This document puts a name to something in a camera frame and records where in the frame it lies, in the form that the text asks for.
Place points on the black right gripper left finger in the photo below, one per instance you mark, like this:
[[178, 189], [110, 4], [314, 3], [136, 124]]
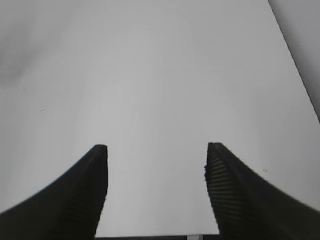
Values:
[[68, 209]]

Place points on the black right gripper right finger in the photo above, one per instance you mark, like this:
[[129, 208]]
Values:
[[247, 207]]

